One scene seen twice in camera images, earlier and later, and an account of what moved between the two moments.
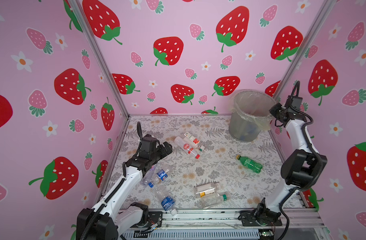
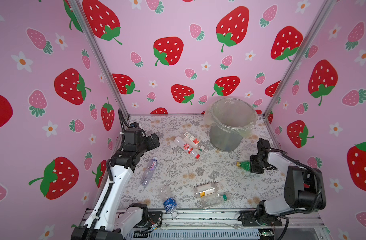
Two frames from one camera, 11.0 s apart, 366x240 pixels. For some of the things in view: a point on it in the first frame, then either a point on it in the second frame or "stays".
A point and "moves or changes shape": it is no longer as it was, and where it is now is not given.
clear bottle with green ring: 215,199 stays
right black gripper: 275,108 to 253,169
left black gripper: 168,149 to 150,145
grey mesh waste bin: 251,109 to 231,118
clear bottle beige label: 205,187 stays
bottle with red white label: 193,142 stays
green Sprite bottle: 248,163 moves or changes shape
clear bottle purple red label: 148,176 stays
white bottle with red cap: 180,141 stays
